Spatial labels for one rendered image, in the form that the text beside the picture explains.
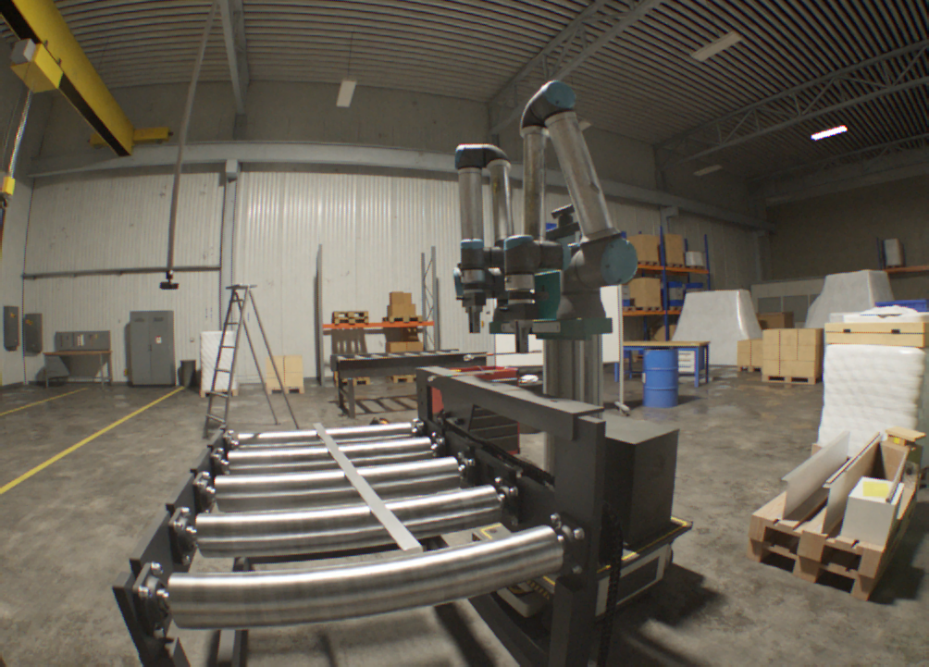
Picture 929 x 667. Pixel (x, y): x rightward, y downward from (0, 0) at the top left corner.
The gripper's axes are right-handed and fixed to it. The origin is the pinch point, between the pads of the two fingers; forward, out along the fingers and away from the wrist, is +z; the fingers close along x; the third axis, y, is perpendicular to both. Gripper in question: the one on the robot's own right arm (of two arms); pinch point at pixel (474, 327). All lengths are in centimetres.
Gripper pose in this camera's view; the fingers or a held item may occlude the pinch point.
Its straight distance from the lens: 163.4
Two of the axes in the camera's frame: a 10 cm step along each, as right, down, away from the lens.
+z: 0.3, 10.0, -0.1
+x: 3.7, -0.2, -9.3
